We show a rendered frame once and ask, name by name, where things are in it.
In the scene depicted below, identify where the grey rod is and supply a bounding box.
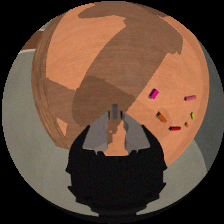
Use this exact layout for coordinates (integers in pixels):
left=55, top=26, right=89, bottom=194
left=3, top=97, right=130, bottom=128
left=112, top=104, right=118, bottom=119

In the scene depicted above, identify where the dark red rod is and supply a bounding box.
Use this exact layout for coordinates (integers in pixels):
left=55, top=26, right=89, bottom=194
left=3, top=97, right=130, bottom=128
left=169, top=126, right=181, bottom=131

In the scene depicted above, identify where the magenta rod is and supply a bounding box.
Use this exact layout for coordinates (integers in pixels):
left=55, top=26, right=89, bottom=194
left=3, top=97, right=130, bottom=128
left=149, top=88, right=159, bottom=99

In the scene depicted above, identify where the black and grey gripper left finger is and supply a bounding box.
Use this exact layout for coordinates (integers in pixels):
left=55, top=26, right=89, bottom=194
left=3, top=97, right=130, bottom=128
left=65, top=111, right=109, bottom=174

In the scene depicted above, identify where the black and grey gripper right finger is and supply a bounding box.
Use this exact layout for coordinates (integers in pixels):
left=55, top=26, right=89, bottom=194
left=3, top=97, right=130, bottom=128
left=120, top=111, right=167, bottom=171

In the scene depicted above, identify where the pink rod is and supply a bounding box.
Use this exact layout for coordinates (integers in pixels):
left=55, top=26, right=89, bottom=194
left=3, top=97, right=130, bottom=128
left=184, top=95, right=196, bottom=101

